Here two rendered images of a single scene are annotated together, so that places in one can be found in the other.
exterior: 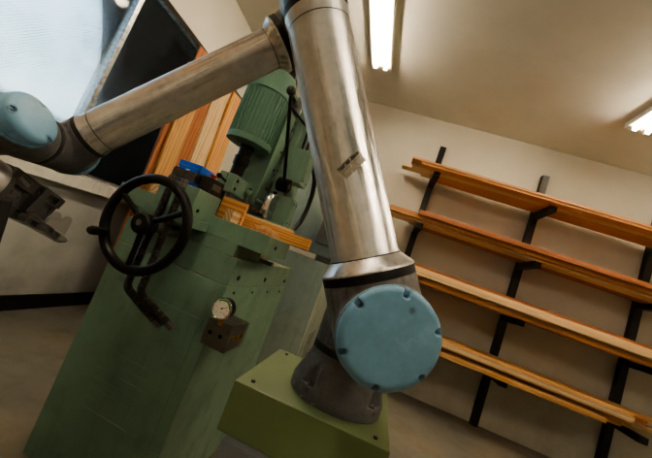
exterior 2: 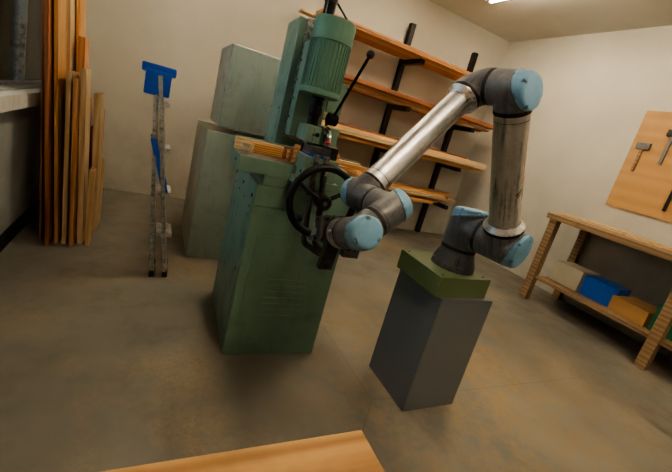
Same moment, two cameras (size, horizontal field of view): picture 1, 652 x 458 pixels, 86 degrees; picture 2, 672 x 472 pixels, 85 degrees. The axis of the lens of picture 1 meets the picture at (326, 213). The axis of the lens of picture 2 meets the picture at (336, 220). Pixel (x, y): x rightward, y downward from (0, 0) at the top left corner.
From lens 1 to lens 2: 132 cm
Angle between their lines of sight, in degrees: 45
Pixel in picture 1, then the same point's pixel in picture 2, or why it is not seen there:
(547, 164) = (415, 10)
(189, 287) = not seen: hidden behind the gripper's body
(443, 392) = not seen: hidden behind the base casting
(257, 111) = (337, 69)
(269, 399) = (454, 279)
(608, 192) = (449, 39)
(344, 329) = (514, 255)
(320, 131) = (512, 179)
